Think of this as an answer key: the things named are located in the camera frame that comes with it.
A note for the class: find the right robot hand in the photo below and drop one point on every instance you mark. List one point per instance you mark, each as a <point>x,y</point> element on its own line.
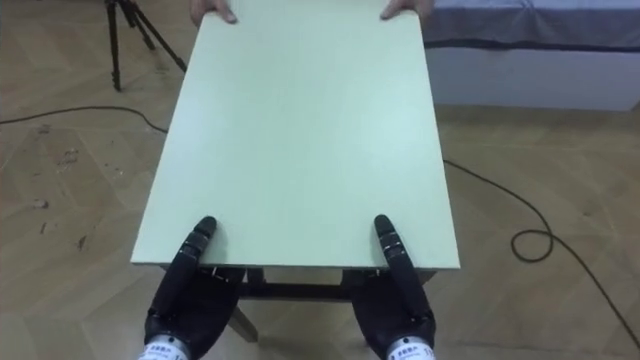
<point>395,305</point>

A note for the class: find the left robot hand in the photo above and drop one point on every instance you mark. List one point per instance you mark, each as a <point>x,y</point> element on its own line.
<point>192,305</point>

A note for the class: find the white table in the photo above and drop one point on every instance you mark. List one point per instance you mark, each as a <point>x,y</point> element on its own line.
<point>300,145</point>

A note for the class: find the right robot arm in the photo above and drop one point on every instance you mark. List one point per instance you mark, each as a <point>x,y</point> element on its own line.
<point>410,350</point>

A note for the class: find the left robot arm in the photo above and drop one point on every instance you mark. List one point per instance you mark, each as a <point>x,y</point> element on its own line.
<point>162,350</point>

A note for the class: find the black tripod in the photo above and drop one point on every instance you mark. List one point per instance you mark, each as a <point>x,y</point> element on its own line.
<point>131,35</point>

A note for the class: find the grey bed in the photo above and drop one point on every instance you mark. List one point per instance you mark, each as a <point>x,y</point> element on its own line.
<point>530,55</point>

